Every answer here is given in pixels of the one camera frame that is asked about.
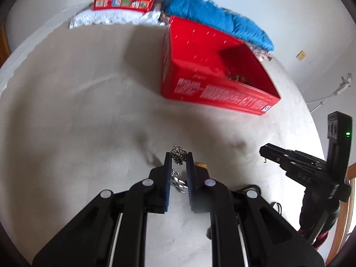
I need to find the silver chain keyring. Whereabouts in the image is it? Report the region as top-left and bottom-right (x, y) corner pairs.
(170, 146), (188, 194)

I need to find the beige bed sheet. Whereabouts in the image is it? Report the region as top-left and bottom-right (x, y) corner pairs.
(1, 13), (324, 261)

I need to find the red open tin box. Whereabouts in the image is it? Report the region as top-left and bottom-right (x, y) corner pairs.
(160, 16), (281, 116)

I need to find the wooden cabinet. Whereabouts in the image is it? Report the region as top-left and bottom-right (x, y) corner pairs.
(0, 25), (11, 66)

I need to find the white lace cloth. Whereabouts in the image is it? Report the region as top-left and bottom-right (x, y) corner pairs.
(69, 4), (167, 29)

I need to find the blue quilted jacket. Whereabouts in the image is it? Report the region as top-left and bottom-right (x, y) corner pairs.
(161, 0), (275, 51)

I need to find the red tin box lid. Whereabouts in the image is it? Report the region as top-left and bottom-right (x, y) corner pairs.
(93, 0), (155, 13)

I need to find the black cord with gold clasp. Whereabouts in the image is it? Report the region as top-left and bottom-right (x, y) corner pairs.
(207, 184), (283, 239)

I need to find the white wall cable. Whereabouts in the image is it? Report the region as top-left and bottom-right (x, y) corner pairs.
(305, 72), (354, 114)

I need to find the beige wall socket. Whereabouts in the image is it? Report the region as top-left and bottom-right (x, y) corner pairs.
(296, 50), (306, 61)

